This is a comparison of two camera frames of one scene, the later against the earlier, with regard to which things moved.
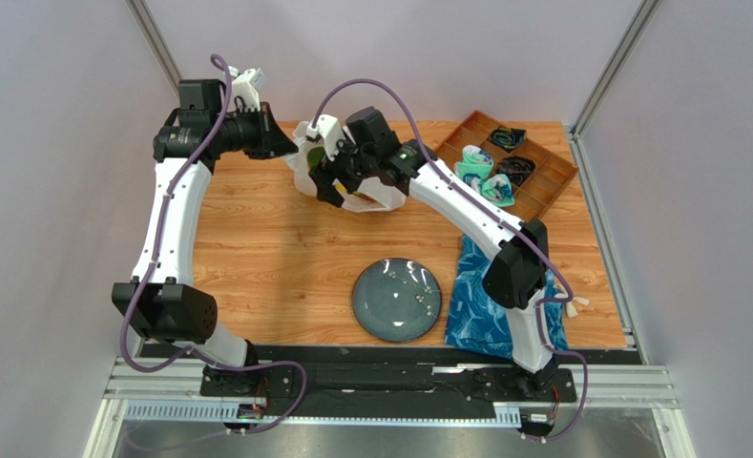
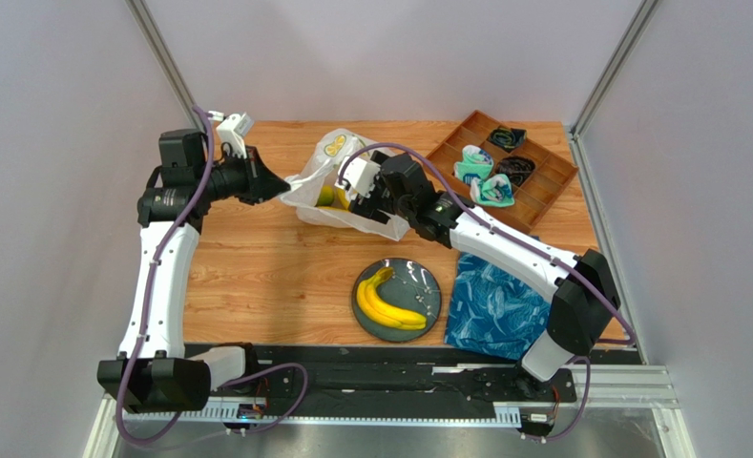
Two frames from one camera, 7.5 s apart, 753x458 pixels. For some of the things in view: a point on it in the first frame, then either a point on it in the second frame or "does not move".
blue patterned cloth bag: x=476 y=319 does not move
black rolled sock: x=518 y=168 does not move
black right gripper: x=348 y=168 to x=374 y=200
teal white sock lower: x=498 y=190 does not move
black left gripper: x=271 y=141 to x=260 y=183
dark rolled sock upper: x=507 y=138 does not move
